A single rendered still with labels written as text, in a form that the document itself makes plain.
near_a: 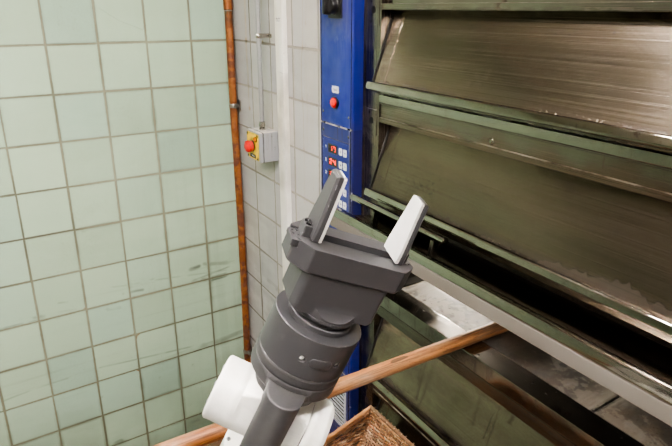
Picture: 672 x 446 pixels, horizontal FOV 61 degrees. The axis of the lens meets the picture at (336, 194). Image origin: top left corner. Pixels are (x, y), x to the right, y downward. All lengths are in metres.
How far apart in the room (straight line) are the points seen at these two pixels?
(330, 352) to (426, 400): 0.98
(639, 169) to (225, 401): 0.68
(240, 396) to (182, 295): 1.76
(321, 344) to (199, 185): 1.72
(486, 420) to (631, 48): 0.82
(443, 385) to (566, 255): 0.54
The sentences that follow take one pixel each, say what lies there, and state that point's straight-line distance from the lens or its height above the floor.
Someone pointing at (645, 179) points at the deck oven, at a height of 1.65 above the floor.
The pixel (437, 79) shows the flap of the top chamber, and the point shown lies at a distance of 1.20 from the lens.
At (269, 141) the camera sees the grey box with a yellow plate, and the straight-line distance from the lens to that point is 1.87.
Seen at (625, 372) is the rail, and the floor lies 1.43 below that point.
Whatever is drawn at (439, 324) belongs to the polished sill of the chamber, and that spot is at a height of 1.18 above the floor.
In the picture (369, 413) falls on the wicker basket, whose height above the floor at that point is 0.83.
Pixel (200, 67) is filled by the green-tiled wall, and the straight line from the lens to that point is 2.13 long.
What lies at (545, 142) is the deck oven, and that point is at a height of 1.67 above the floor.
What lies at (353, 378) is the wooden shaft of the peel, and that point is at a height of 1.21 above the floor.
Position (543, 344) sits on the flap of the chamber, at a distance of 0.95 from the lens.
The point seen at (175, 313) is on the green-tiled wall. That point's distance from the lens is 2.36.
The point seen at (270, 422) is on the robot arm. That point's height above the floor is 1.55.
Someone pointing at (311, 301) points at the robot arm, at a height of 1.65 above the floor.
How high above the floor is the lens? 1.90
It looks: 18 degrees down
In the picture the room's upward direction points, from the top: straight up
